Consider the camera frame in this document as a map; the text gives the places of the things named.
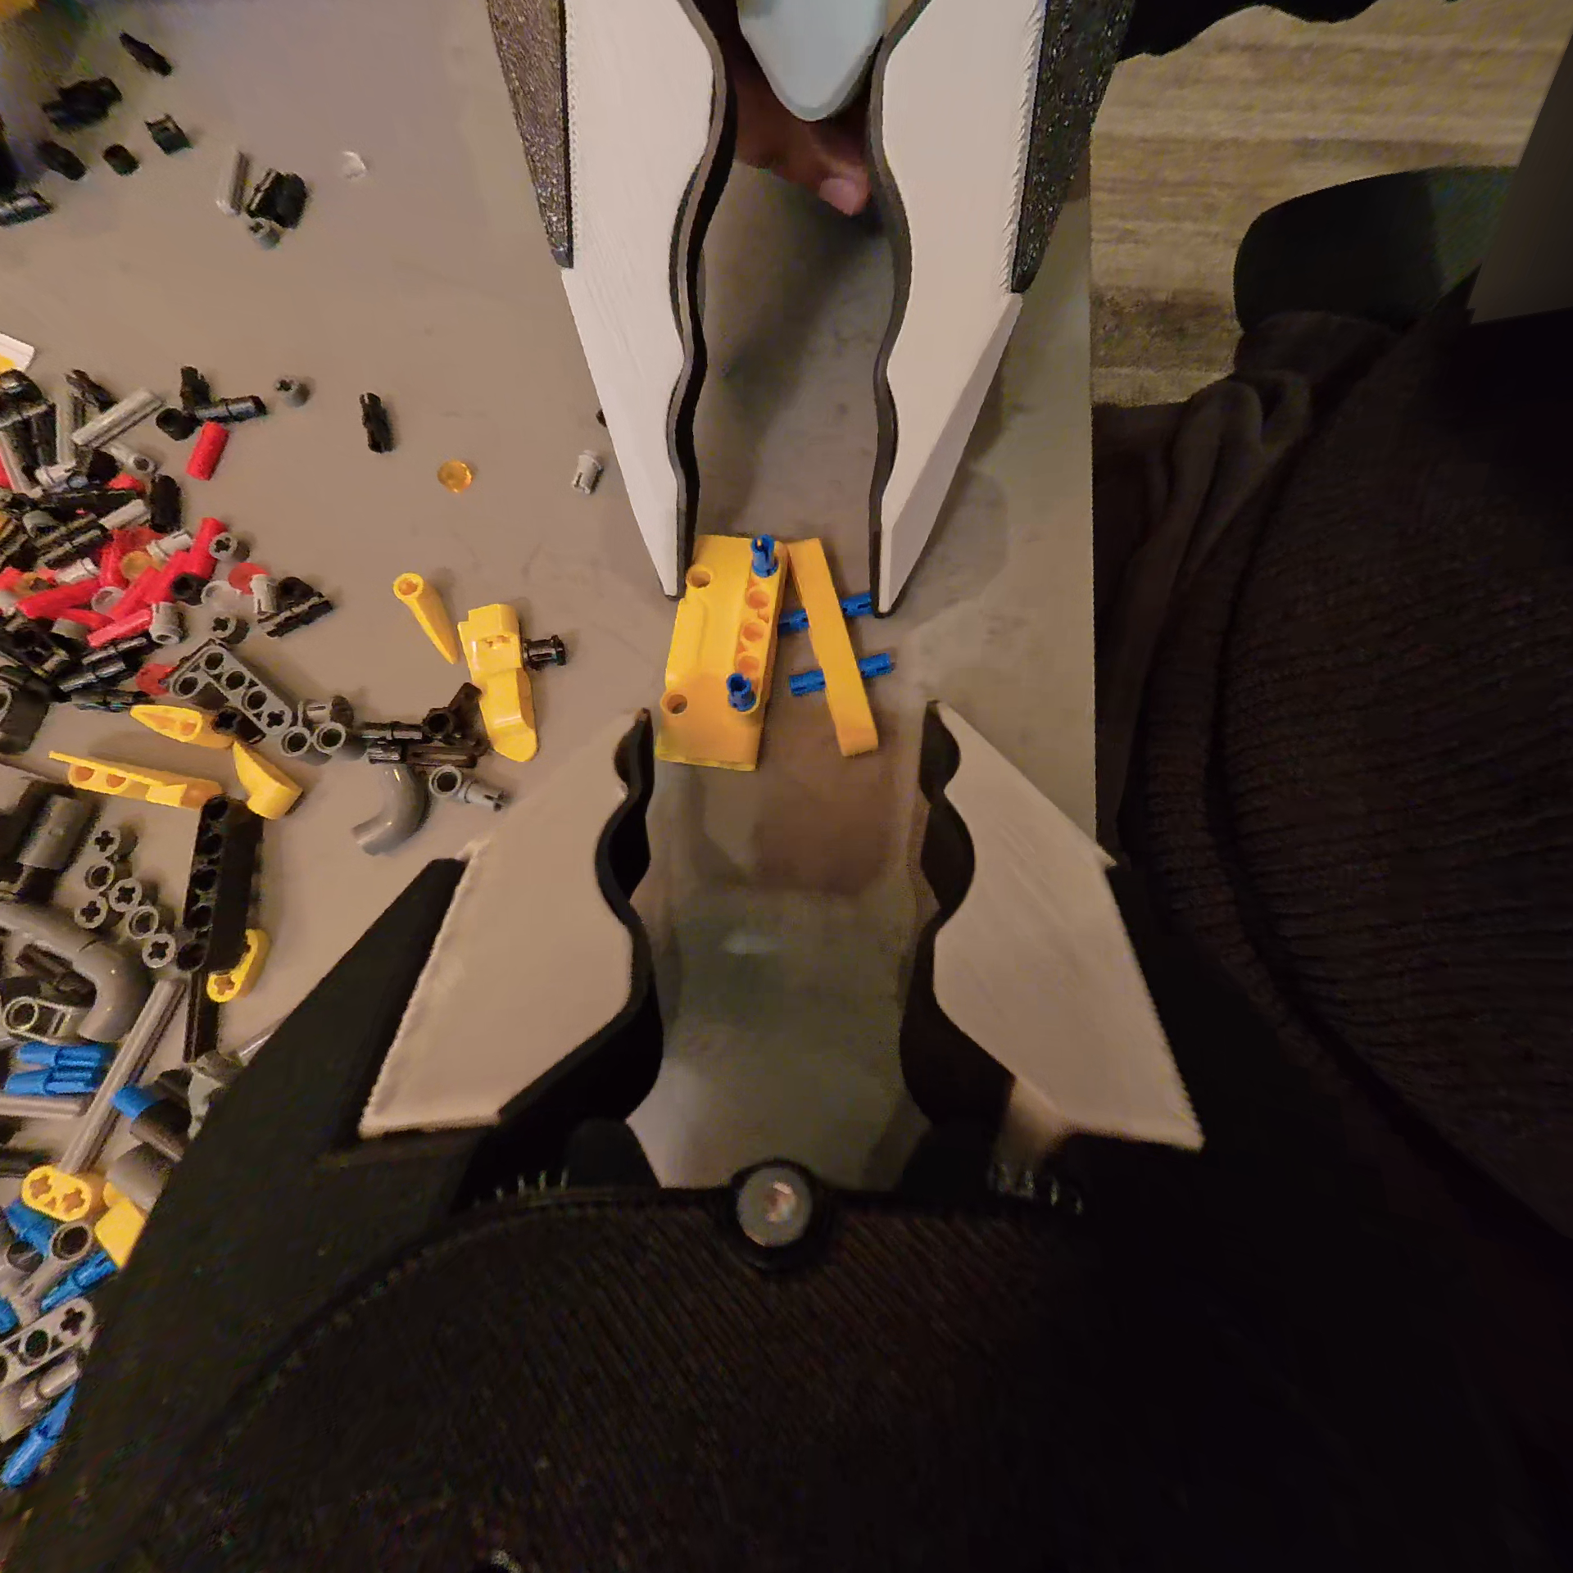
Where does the yellow curved toy panel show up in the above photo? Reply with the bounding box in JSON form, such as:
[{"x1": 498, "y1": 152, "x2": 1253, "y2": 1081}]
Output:
[{"x1": 457, "y1": 601, "x2": 542, "y2": 763}]

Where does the person's dark fleece garment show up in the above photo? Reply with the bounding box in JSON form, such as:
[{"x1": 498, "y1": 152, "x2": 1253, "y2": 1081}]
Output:
[{"x1": 1091, "y1": 312, "x2": 1391, "y2": 850}]

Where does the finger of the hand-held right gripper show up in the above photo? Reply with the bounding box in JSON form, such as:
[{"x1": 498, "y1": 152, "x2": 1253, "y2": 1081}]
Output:
[
  {"x1": 865, "y1": 0, "x2": 1049, "y2": 615},
  {"x1": 559, "y1": 0, "x2": 742, "y2": 601}
]

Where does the yellow curved toy wedge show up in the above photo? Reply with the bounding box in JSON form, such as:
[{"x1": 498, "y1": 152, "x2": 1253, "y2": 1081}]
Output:
[{"x1": 231, "y1": 740, "x2": 305, "y2": 820}]

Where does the small yellow toy connector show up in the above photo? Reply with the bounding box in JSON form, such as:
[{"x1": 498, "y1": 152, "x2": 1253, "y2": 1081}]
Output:
[{"x1": 205, "y1": 927, "x2": 272, "y2": 1002}]

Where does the yellow thin toy beam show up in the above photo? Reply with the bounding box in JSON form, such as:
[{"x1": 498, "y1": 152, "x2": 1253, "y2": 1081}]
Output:
[{"x1": 49, "y1": 748, "x2": 226, "y2": 810}]

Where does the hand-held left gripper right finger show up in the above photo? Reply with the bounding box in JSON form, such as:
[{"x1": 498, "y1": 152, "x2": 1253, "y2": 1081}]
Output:
[{"x1": 899, "y1": 702, "x2": 1204, "y2": 1169}]

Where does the grey long toy axle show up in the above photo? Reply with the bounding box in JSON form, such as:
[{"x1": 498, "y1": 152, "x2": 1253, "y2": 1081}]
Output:
[{"x1": 54, "y1": 976, "x2": 187, "y2": 1174}]

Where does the black chair armrest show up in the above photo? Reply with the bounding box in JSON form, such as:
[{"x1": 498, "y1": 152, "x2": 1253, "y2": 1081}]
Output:
[{"x1": 1234, "y1": 165, "x2": 1516, "y2": 338}]

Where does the yellow toy tooth piece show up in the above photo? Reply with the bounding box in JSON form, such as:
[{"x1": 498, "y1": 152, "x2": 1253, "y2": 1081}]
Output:
[{"x1": 131, "y1": 702, "x2": 236, "y2": 751}]

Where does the large grey elbow pipe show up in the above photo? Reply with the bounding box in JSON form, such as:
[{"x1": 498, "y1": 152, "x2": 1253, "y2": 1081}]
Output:
[{"x1": 0, "y1": 902, "x2": 156, "y2": 1046}]

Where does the grey double toy connector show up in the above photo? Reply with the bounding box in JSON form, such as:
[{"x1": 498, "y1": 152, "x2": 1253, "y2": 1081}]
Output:
[{"x1": 280, "y1": 692, "x2": 360, "y2": 760}]

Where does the yellow toy panel block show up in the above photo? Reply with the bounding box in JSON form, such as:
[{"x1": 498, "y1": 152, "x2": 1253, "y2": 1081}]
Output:
[{"x1": 654, "y1": 533, "x2": 788, "y2": 773}]

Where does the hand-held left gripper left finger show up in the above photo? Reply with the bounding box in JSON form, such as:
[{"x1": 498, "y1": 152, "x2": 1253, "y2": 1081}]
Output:
[{"x1": 359, "y1": 709, "x2": 665, "y2": 1138}]

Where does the black double pin connector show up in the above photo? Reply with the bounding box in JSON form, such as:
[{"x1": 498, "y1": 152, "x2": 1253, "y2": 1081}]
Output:
[{"x1": 251, "y1": 574, "x2": 334, "y2": 638}]

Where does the person's right hand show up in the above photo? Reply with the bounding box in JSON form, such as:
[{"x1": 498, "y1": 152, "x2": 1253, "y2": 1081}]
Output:
[{"x1": 734, "y1": 84, "x2": 877, "y2": 220}]

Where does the yellow toy cone piece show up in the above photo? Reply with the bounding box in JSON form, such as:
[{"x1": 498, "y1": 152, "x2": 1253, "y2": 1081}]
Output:
[{"x1": 393, "y1": 569, "x2": 462, "y2": 664}]

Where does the black toy connector cluster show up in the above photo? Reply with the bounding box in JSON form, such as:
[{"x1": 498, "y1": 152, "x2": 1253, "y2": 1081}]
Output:
[{"x1": 362, "y1": 681, "x2": 483, "y2": 776}]

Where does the pile of assorted toy parts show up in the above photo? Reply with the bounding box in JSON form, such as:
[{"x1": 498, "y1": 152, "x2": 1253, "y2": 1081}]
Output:
[{"x1": 0, "y1": 361, "x2": 265, "y2": 1494}]

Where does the black long toy beam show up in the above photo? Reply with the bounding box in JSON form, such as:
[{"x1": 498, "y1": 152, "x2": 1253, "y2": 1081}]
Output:
[{"x1": 182, "y1": 796, "x2": 265, "y2": 974}]

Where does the white upright panel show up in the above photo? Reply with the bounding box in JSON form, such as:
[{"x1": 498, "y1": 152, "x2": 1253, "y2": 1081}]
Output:
[{"x1": 1468, "y1": 0, "x2": 1573, "y2": 324}]

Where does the person's dark ribbed sweater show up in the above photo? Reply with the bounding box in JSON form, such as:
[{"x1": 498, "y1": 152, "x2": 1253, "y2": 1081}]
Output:
[{"x1": 1135, "y1": 275, "x2": 1573, "y2": 1243}]

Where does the black toy cross connector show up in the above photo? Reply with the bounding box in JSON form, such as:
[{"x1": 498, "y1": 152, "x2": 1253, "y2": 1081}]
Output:
[{"x1": 157, "y1": 365, "x2": 269, "y2": 442}]

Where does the dark grey angled liftarm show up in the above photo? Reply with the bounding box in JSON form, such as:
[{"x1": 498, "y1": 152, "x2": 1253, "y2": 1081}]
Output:
[{"x1": 169, "y1": 638, "x2": 296, "y2": 745}]

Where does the small grey curved pipe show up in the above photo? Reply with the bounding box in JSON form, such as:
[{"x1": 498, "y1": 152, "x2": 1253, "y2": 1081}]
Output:
[{"x1": 352, "y1": 763, "x2": 432, "y2": 858}]

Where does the group of scattered black connectors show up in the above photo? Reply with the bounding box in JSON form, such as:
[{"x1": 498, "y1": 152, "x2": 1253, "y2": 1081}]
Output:
[{"x1": 0, "y1": 29, "x2": 310, "y2": 247}]

